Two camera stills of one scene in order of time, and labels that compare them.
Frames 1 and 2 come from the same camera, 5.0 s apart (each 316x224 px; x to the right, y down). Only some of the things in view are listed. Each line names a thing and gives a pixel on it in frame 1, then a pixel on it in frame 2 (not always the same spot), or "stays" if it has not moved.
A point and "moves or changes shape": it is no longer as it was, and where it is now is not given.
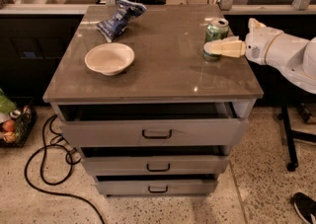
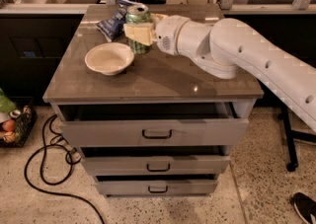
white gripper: x=259 y=45 -> x=167 y=35
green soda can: x=215 y=30 moves or changes shape
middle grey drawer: x=155 y=160 stays
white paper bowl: x=110 y=58 stays
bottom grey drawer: x=156 y=186 stays
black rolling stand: x=292 y=158 stays
